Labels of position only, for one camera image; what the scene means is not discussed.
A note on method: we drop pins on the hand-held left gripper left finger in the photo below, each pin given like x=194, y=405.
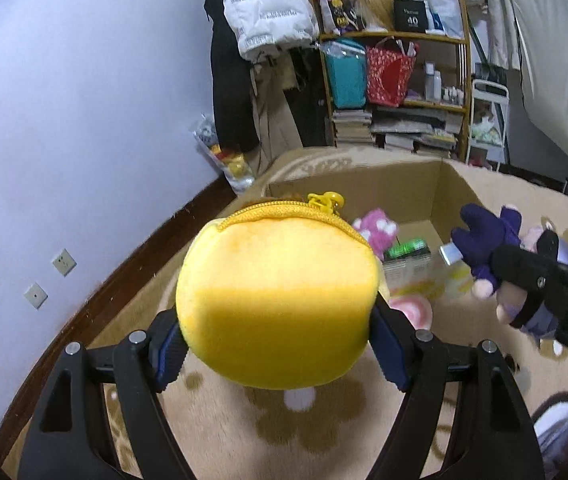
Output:
x=165, y=360

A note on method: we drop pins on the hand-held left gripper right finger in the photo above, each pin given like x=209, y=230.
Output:
x=389, y=355

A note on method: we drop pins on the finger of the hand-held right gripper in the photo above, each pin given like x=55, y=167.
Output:
x=528, y=275

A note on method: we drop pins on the purple plush doll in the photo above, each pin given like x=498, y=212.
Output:
x=483, y=240

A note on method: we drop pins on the green tissue pack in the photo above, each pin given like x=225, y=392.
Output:
x=406, y=250

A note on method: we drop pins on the cardboard box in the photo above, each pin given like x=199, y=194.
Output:
x=438, y=195

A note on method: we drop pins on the pink bear plush toy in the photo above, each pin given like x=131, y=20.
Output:
x=376, y=230

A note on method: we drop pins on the yellow plush zipper pouch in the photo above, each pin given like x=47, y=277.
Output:
x=279, y=295

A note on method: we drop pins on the pink swirl roll plush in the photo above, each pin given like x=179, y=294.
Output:
x=413, y=312

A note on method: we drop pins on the grey plush slipper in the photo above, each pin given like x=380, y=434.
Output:
x=561, y=430

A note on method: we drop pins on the white trolley cart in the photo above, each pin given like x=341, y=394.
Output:
x=488, y=100

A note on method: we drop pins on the pile of magazines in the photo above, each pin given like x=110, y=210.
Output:
x=413, y=132

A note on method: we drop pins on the row of small bottles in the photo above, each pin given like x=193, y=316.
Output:
x=453, y=95

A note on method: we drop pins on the wooden shelf rack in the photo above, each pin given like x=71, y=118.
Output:
x=461, y=85

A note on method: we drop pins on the white garment cover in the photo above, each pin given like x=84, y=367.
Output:
x=548, y=70

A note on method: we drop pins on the white bottle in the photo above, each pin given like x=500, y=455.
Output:
x=429, y=82
x=437, y=87

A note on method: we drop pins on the clear bag of toys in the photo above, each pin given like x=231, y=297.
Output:
x=226, y=160

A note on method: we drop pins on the stack of books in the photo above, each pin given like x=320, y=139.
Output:
x=352, y=127

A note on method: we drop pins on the red gift bag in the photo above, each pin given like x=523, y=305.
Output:
x=388, y=77

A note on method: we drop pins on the beige hanging garment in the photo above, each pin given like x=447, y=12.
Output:
x=276, y=115

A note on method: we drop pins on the dark hanging garment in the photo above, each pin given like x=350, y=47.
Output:
x=311, y=100

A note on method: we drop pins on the teal bag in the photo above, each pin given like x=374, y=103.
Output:
x=346, y=80

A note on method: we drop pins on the black hanging coat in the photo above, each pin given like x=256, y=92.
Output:
x=229, y=85

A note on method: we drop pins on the white plastic bag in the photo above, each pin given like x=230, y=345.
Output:
x=443, y=5

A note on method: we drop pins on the black gift box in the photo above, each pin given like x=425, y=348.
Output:
x=410, y=17

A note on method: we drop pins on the blond wig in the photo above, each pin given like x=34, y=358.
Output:
x=373, y=5

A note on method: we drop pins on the patterned purple package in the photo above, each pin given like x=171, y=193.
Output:
x=336, y=5

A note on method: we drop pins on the white puffer jacket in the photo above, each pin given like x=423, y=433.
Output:
x=269, y=5

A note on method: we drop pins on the wall socket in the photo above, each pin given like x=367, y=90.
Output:
x=63, y=262
x=35, y=295

